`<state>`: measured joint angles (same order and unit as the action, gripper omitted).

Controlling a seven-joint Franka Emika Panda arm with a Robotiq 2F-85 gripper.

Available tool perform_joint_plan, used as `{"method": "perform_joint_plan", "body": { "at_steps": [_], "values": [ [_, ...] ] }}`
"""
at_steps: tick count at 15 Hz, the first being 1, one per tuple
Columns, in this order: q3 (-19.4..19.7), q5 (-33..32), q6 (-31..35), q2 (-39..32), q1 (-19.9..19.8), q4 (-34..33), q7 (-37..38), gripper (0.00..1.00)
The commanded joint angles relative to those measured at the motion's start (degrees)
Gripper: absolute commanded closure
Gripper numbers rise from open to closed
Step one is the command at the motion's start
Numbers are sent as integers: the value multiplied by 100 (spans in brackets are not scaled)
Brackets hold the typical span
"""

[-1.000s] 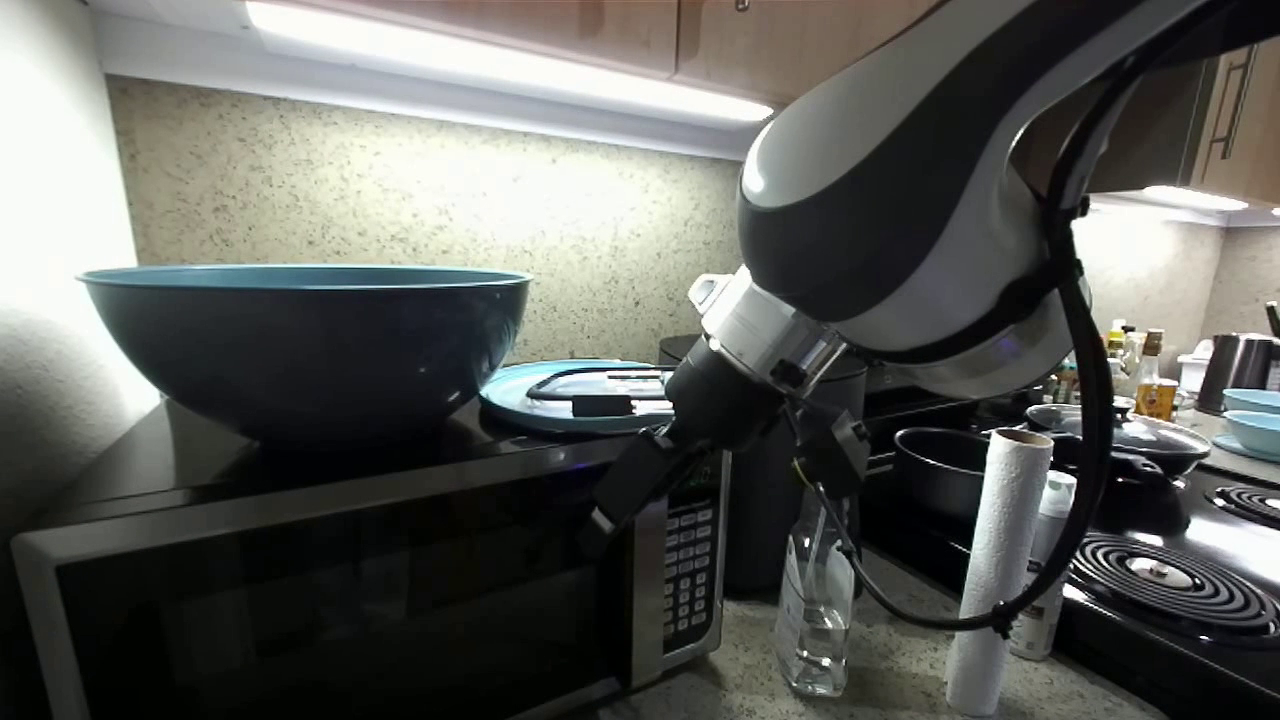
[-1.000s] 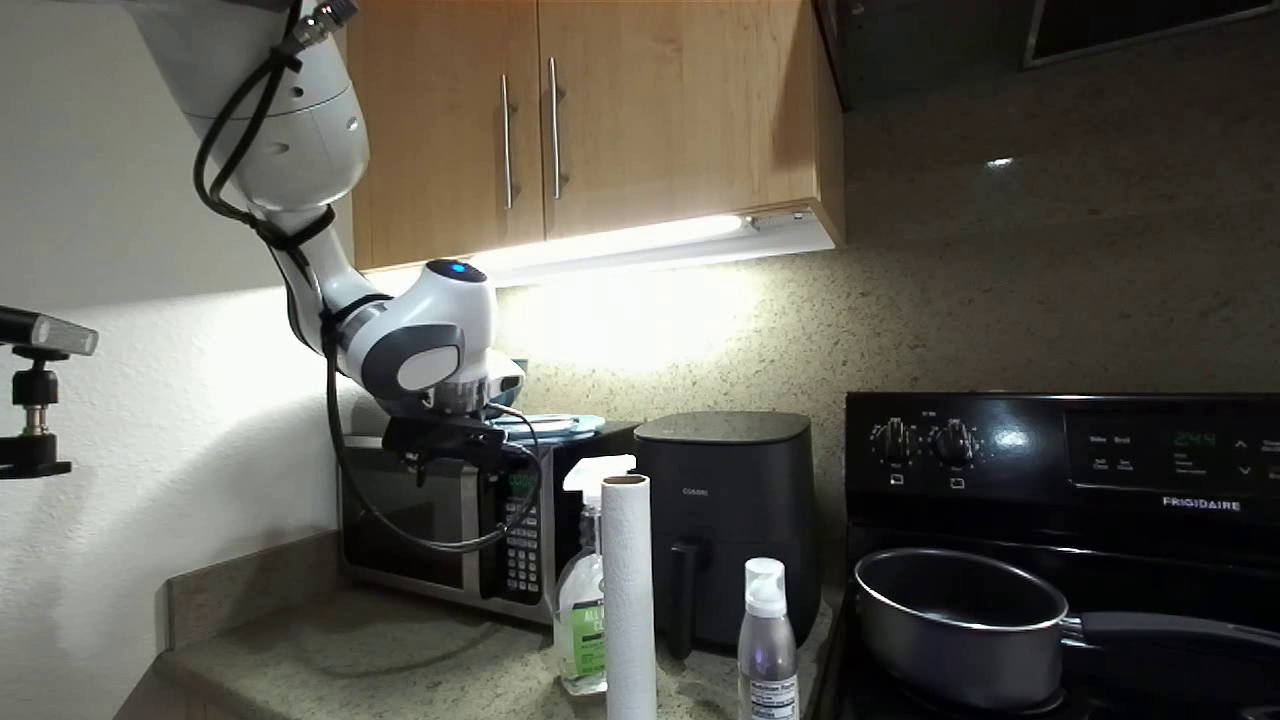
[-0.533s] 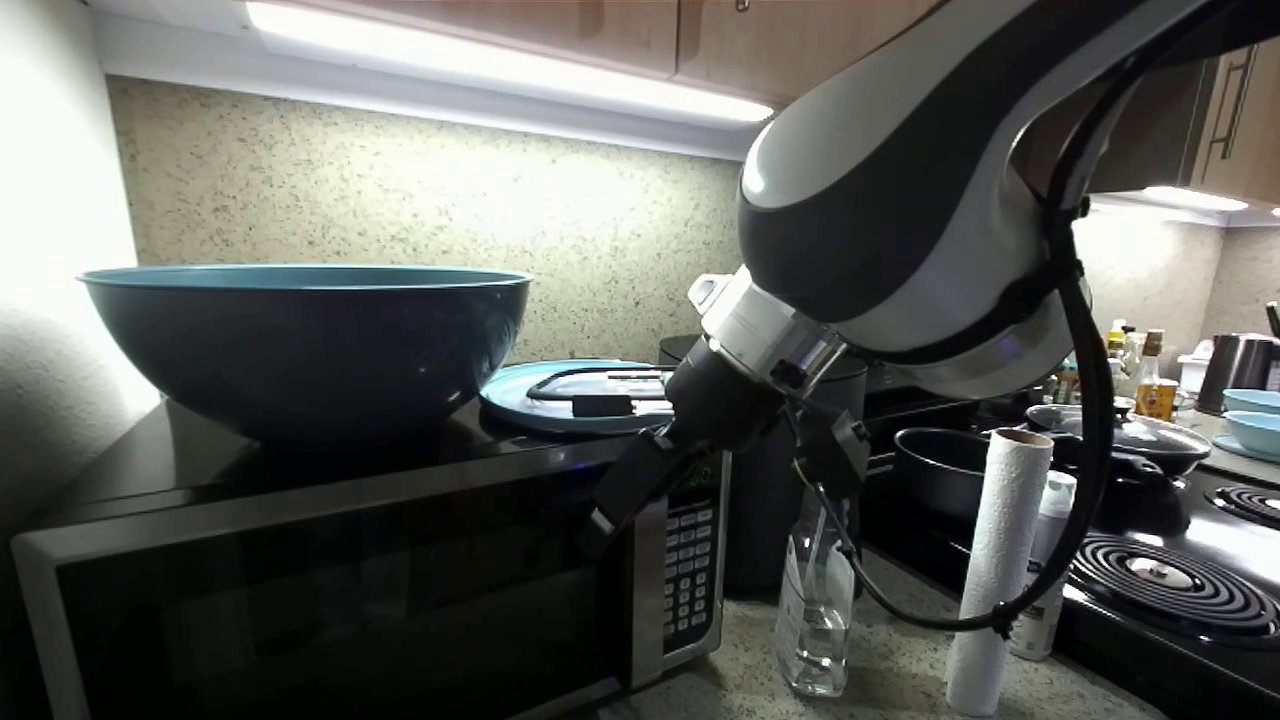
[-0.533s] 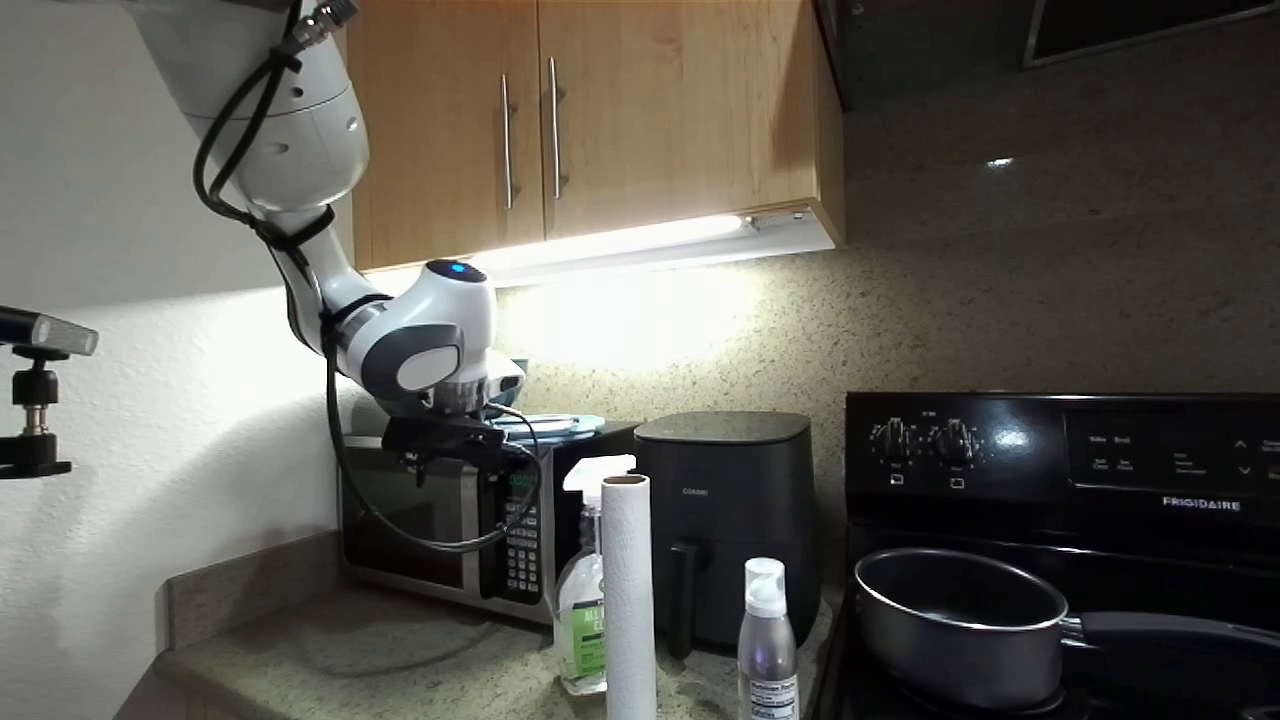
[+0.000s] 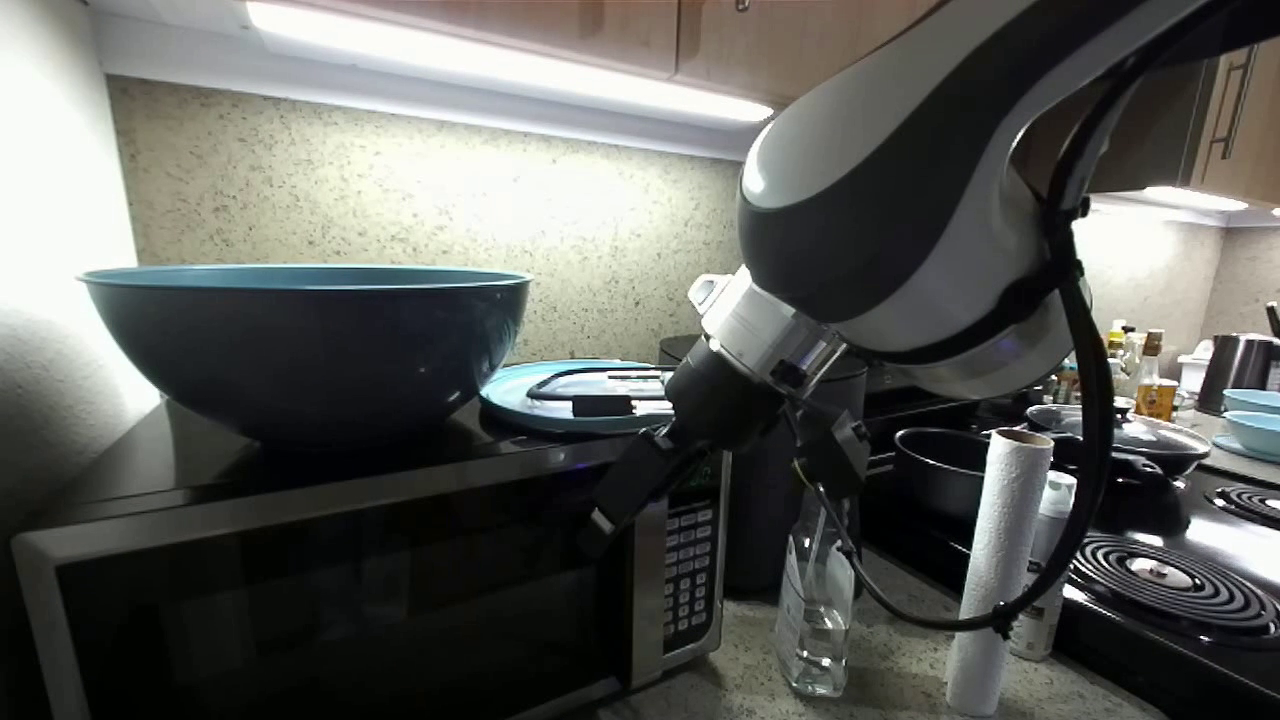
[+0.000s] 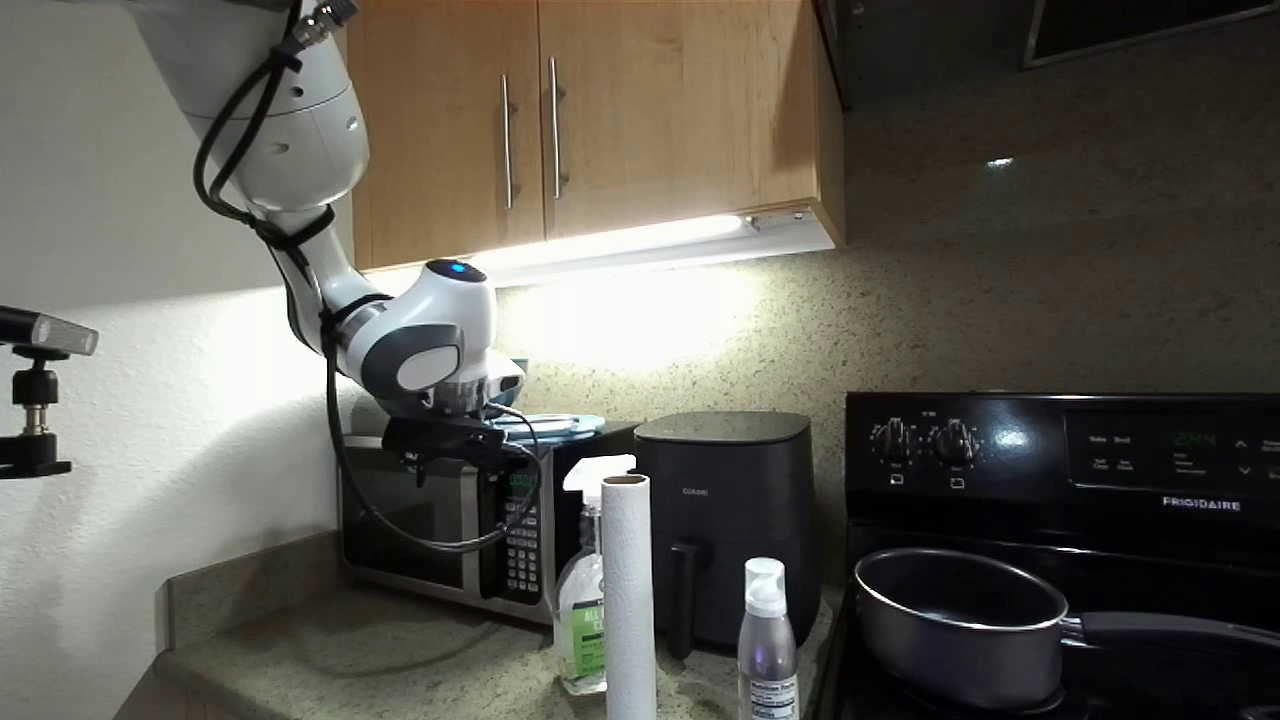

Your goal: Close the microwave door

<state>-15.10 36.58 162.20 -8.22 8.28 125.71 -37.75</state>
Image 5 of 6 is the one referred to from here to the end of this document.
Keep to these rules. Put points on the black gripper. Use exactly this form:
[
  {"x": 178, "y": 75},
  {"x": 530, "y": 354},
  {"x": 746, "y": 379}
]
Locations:
[{"x": 722, "y": 398}]

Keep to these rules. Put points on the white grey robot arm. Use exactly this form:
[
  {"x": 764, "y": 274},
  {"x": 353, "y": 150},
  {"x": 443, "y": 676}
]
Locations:
[{"x": 904, "y": 203}]

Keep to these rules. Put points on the black steel microwave body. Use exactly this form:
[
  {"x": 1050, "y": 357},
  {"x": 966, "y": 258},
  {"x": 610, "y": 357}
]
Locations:
[{"x": 682, "y": 562}]

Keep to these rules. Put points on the blue plate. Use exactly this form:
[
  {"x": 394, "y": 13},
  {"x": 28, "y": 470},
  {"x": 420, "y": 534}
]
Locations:
[{"x": 504, "y": 392}]

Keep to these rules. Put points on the clear spray bottle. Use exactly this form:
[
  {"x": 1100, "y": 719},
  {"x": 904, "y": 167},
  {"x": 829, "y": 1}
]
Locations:
[{"x": 816, "y": 624}]

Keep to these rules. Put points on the black cooking pot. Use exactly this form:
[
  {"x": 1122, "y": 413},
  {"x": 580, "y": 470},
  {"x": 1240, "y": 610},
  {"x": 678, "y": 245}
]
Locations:
[{"x": 933, "y": 474}]

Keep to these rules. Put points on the large blue bowl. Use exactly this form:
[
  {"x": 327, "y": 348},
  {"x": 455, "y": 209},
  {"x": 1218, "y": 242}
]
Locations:
[{"x": 306, "y": 347}]

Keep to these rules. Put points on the white paper towel roll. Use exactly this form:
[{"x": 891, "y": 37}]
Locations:
[{"x": 997, "y": 534}]

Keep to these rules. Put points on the white plastic bottle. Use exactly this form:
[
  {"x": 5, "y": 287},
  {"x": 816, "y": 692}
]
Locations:
[{"x": 1055, "y": 522}]

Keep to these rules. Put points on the long under-cabinet light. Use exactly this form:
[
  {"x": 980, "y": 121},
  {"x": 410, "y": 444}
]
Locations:
[{"x": 504, "y": 67}]

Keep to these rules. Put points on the black pan with lid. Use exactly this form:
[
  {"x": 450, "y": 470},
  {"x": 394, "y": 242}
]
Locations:
[{"x": 1147, "y": 466}]

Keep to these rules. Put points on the amber oil bottle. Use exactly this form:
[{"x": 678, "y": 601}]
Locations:
[{"x": 1156, "y": 392}]

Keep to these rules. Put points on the black electric coil stove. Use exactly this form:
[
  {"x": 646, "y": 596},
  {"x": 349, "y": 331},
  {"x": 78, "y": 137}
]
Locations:
[{"x": 1201, "y": 664}]

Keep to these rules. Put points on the black silver coffee maker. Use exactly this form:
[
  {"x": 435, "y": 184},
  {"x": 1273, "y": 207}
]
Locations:
[{"x": 1235, "y": 366}]

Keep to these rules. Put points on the light blue bowl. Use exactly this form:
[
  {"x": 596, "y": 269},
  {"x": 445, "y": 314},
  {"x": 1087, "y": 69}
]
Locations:
[{"x": 1257, "y": 431}]

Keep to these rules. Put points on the short under-cabinet light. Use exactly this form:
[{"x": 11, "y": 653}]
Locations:
[{"x": 1195, "y": 199}]

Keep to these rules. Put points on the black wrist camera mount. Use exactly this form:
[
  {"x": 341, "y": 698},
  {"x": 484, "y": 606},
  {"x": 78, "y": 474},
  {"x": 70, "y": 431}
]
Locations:
[{"x": 835, "y": 452}]

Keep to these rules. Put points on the wooden wall cabinet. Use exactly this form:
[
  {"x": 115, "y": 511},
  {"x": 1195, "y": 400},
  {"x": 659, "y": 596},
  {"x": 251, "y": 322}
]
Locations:
[{"x": 800, "y": 41}]

